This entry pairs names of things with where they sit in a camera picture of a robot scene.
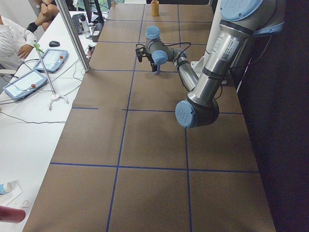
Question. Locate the white stand with metal rod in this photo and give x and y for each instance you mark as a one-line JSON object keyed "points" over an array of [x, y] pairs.
{"points": [[41, 68]]}

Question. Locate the aluminium frame post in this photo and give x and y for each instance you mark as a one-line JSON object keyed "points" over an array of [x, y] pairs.
{"points": [[61, 4]]}

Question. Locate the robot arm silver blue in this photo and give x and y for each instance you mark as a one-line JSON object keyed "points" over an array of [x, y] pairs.
{"points": [[239, 20]]}

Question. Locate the brown ribbed cup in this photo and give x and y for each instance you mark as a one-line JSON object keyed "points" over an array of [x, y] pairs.
{"points": [[155, 7]]}

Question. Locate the person in white shirt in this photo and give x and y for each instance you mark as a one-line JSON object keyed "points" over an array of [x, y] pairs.
{"points": [[16, 43]]}

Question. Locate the upper teach pendant tablet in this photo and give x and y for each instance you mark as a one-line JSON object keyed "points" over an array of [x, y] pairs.
{"points": [[53, 59]]}

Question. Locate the black computer mouse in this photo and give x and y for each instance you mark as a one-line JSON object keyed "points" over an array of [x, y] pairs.
{"points": [[54, 44]]}

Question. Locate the teach pendant tablet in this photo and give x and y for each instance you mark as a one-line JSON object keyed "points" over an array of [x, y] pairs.
{"points": [[53, 59], [25, 85]]}

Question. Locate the lower teach pendant tablet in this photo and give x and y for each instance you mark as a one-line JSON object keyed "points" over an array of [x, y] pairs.
{"points": [[25, 85]]}

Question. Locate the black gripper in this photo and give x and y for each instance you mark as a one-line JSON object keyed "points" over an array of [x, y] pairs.
{"points": [[153, 65]]}

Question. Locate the clear water bottle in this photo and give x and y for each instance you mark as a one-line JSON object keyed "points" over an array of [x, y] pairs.
{"points": [[86, 31]]}

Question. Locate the black keyboard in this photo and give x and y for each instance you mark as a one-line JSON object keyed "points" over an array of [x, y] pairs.
{"points": [[77, 23]]}

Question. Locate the red cylinder bottle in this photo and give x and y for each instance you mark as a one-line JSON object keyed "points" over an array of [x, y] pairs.
{"points": [[11, 215]]}

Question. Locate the seated person in background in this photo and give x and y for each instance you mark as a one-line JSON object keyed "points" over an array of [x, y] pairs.
{"points": [[47, 14]]}

